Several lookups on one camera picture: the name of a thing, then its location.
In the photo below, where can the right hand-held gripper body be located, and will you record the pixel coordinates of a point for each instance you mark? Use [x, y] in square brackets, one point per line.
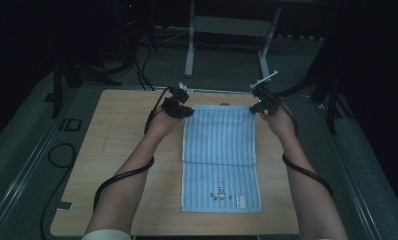
[267, 98]

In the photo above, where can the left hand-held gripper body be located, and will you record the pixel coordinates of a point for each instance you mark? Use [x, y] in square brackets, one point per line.
[175, 98]

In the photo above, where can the light blue striped towel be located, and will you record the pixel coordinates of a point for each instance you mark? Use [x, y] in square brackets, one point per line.
[220, 150]

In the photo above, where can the person's left hand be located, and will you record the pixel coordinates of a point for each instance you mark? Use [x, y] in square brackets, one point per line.
[162, 125]

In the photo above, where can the person's right hand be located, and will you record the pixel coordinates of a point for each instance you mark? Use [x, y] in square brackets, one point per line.
[280, 123]

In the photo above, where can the round table grommet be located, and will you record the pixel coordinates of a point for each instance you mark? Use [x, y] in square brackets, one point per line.
[224, 104]

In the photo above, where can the black tape letters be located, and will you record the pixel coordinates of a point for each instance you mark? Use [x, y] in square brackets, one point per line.
[70, 124]

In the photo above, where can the white shirt sleeve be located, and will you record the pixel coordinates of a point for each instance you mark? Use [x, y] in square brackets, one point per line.
[105, 235]

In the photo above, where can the black tape strip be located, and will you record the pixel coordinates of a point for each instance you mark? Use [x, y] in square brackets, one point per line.
[64, 205]

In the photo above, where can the metal floor rail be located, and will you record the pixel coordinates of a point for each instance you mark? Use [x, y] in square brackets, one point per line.
[357, 186]
[220, 90]
[17, 186]

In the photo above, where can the white metal stand frame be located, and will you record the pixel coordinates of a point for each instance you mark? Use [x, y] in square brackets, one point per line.
[227, 26]

